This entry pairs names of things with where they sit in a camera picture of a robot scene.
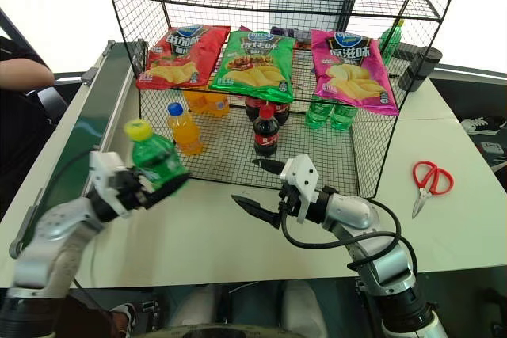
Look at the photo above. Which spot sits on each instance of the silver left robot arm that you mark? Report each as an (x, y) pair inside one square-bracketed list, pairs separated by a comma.
[(55, 235)]

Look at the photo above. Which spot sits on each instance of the green potato chips bag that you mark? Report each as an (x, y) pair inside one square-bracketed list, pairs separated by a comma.
[(255, 67)]

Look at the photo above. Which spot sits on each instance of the green conveyor belt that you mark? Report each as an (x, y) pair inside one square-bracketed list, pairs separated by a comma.
[(85, 136)]

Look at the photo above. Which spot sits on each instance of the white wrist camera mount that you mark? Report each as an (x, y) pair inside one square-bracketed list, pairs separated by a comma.
[(104, 165), (303, 175)]

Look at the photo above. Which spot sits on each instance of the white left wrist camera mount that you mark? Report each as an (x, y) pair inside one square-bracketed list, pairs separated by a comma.
[(104, 165)]

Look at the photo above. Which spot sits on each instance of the black cylindrical tumbler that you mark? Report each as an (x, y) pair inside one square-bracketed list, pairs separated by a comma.
[(420, 69)]

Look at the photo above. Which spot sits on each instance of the black and white sneaker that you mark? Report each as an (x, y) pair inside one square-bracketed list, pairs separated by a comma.
[(481, 125)]

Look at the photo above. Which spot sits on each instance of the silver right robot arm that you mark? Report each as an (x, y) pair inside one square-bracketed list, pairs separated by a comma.
[(376, 243)]

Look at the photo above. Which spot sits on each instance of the person in black clothes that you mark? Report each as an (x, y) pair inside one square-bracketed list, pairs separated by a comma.
[(20, 136)]

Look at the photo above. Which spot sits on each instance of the red potato chips bag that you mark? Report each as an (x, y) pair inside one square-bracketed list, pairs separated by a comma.
[(182, 57)]

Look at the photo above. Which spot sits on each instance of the green bottle behind rack mesh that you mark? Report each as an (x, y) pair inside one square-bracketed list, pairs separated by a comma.
[(391, 41)]

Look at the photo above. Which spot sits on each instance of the orange soda bottle blue cap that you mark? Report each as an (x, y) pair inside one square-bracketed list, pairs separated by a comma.
[(185, 132)]

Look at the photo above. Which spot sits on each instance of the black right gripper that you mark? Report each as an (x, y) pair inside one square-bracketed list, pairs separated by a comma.
[(289, 201)]

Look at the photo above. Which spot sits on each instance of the person forearm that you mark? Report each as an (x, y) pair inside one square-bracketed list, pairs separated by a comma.
[(24, 73)]

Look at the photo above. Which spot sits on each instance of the cola bottle red cap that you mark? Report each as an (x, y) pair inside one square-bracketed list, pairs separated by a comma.
[(265, 136)]

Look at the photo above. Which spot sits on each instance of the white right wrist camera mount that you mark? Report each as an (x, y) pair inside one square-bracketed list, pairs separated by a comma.
[(303, 175)]

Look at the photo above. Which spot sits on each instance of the white robot leg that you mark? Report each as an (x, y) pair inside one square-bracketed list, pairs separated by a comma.
[(198, 308), (303, 308)]

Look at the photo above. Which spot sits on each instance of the green soda bottle yellow cap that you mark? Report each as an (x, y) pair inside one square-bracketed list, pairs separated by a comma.
[(156, 156)]

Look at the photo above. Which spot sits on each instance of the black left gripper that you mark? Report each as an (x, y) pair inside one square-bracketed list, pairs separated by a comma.
[(128, 191)]

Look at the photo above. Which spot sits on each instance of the pink potato chips bag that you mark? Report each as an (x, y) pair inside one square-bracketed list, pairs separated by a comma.
[(352, 71)]

